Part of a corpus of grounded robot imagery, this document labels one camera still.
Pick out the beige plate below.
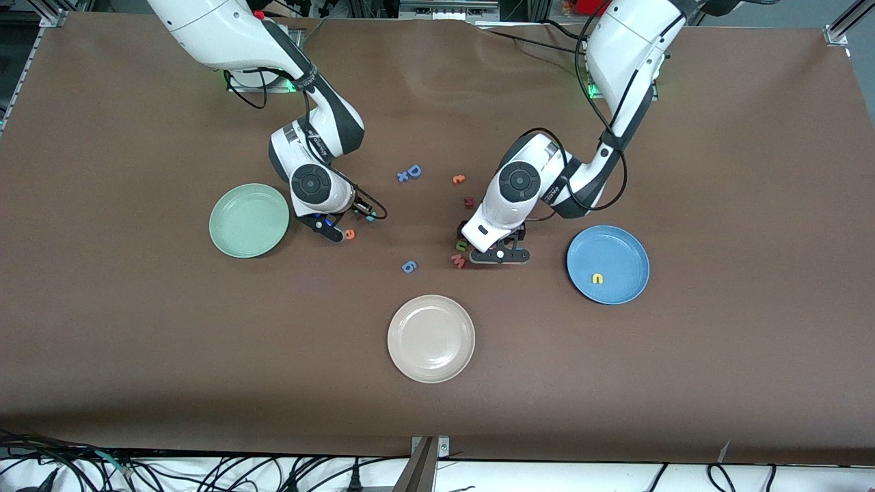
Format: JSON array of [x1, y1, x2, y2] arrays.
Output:
[[387, 294, 476, 384]]

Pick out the green plate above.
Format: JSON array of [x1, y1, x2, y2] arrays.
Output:
[[208, 182, 291, 259]]

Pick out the blue plate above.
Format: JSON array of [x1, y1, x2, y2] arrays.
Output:
[[566, 225, 651, 305]]

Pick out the grey power strip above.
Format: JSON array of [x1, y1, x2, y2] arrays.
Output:
[[399, 0, 500, 20]]

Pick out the aluminium profile beam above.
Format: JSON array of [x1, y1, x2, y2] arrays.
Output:
[[392, 437, 440, 492]]

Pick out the brown table cover sheet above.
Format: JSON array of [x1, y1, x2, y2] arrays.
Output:
[[0, 12, 875, 467]]

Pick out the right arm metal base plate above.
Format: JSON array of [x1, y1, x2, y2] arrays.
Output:
[[226, 27, 305, 94]]

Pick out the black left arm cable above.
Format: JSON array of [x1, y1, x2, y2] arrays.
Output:
[[520, 0, 628, 223]]

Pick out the long black table cable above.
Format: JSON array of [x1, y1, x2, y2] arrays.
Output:
[[475, 26, 592, 55]]

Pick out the short black table cable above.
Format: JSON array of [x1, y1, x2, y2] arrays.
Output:
[[540, 18, 590, 42]]

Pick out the small metal bracket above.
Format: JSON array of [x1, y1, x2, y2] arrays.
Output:
[[410, 435, 451, 460]]

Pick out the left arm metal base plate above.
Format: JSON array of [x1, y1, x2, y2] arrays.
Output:
[[587, 75, 661, 102]]

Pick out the teal tipped cable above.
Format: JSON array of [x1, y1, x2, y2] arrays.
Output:
[[89, 448, 134, 479]]

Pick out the aluminium frame rail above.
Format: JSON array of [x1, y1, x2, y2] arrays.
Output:
[[0, 0, 70, 131]]

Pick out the aluminium frame corner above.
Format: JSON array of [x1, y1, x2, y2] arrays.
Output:
[[824, 0, 875, 46]]

